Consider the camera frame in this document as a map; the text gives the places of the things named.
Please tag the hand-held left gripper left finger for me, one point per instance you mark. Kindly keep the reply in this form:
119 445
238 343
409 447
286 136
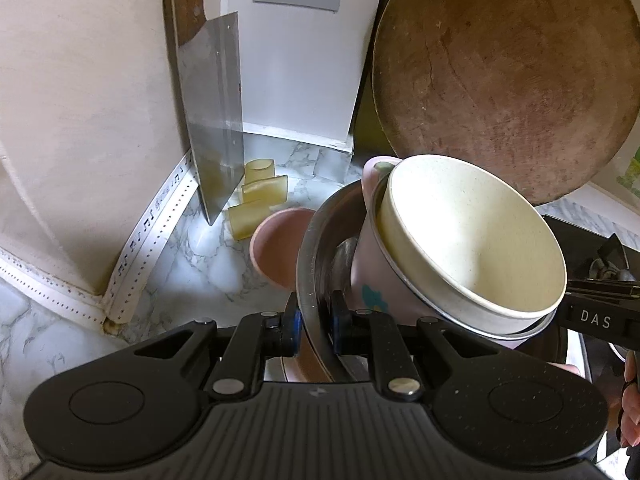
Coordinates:
295 332

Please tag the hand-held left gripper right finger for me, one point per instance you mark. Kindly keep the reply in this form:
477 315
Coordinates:
336 332

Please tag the pink pot with steel lining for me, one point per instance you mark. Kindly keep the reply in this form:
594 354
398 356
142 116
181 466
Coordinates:
370 270

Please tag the stainless steel bowl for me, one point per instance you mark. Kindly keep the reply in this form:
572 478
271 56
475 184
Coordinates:
315 260

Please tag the pink bear-shaped plate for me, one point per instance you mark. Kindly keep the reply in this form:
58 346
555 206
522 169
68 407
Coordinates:
280 247

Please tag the cream bowl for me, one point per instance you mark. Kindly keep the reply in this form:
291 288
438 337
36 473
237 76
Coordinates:
475 240

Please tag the person's right hand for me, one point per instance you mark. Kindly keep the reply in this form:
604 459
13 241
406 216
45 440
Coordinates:
632 410

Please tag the translucent yellow block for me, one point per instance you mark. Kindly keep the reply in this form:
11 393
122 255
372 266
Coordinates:
247 217
260 171
265 190

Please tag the white perforated trim strip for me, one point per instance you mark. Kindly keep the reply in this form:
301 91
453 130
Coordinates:
135 255

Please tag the round wooden cutting board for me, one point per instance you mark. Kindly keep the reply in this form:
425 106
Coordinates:
500 70

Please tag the plant print wall sticker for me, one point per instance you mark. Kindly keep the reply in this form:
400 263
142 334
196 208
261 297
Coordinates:
632 170

